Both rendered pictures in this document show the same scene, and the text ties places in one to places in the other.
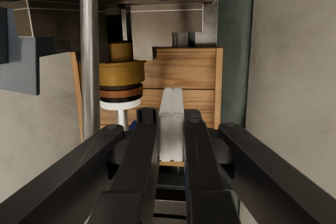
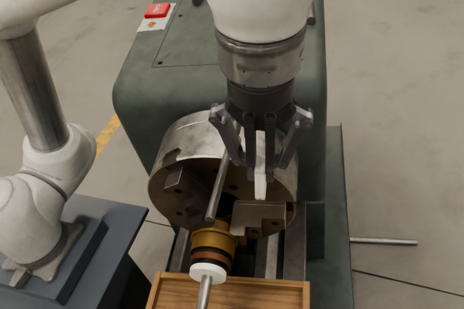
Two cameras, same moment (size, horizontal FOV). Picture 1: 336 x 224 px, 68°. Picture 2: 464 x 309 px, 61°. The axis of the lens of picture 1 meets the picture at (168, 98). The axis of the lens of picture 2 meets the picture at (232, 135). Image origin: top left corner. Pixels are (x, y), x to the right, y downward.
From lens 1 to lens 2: 0.50 m
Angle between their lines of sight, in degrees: 58
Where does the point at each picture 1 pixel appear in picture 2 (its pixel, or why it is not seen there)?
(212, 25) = (300, 267)
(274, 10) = not seen: outside the picture
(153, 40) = (247, 222)
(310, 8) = not seen: outside the picture
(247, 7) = (347, 298)
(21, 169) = not seen: outside the picture
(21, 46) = (89, 289)
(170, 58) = (255, 292)
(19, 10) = (173, 173)
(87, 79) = (226, 156)
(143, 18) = (242, 207)
